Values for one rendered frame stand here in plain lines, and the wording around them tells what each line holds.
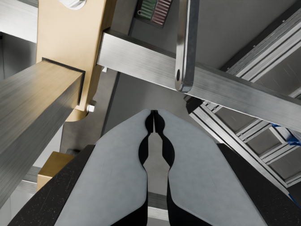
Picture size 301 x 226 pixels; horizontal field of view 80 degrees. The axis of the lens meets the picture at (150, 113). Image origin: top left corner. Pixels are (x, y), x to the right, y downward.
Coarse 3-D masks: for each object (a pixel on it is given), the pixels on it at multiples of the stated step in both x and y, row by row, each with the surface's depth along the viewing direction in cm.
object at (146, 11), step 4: (144, 0) 26; (148, 0) 26; (152, 0) 26; (144, 4) 26; (148, 4) 26; (152, 4) 26; (144, 8) 26; (148, 8) 26; (152, 8) 26; (144, 12) 27; (148, 12) 27; (152, 12) 27; (140, 16) 27; (144, 16) 27; (148, 16) 27
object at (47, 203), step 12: (84, 156) 8; (72, 168) 7; (60, 180) 7; (72, 180) 7; (36, 192) 6; (48, 192) 6; (60, 192) 6; (36, 204) 6; (48, 204) 6; (60, 204) 6; (24, 216) 6; (36, 216) 6; (48, 216) 6
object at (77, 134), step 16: (128, 0) 26; (128, 16) 27; (128, 32) 28; (112, 80) 32; (96, 96) 34; (112, 96) 35; (96, 112) 35; (64, 128) 37; (80, 128) 37; (96, 128) 37; (64, 144) 39; (80, 144) 39
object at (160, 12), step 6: (162, 0) 26; (168, 0) 26; (156, 6) 26; (162, 6) 26; (168, 6) 26; (156, 12) 27; (162, 12) 27; (156, 18) 27; (162, 18) 27; (162, 24) 27
